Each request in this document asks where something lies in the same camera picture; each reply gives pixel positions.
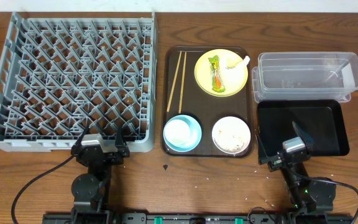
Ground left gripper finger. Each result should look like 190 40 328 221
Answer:
74 126 90 147
114 126 126 149

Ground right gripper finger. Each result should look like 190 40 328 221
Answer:
292 121 314 149
256 134 272 165

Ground white small plate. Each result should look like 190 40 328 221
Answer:
211 116 251 155

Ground rice food scraps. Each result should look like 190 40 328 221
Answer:
216 129 245 152

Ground white cup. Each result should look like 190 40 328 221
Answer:
164 119 190 146

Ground green orange snack wrapper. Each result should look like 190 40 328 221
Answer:
208 55 226 93

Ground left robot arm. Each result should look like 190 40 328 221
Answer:
68 127 130 224

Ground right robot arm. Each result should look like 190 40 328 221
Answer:
257 122 336 223

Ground grey dishwasher rack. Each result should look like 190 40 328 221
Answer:
0 13 158 152

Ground black tray bin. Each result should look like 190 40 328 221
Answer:
257 100 350 157

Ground clear plastic bin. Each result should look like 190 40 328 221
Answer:
252 52 358 103

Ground light blue bowl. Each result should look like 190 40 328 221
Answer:
163 114 202 154

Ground dark brown serving tray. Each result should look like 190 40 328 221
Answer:
161 46 255 158

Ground yellow plate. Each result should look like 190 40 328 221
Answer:
194 49 249 97

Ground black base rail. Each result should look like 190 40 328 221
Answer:
42 213 352 224

